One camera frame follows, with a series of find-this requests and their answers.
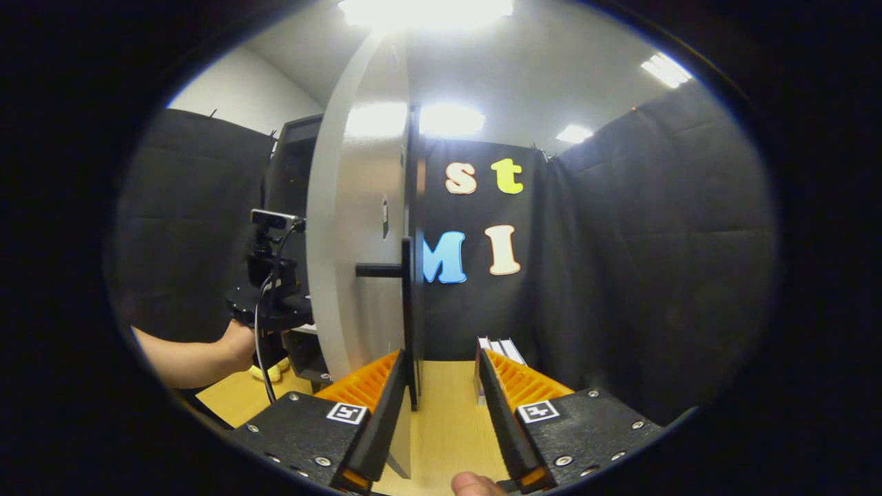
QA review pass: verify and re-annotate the black cable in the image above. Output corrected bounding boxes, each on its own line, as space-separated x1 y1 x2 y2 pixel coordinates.
253 219 305 405

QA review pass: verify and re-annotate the black backdrop cloth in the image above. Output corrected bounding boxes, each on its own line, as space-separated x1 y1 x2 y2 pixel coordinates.
110 83 776 424

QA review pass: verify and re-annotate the pale yellow plush toy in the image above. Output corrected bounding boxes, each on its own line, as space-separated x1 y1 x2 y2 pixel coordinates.
249 357 291 384

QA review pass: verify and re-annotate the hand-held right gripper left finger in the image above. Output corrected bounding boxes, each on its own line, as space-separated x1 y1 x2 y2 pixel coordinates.
229 349 409 493

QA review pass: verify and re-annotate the grey cabinet door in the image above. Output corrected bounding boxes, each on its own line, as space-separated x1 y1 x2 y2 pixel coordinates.
307 31 424 479

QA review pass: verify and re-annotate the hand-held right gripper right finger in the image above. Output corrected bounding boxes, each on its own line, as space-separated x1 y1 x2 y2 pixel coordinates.
478 348 666 493

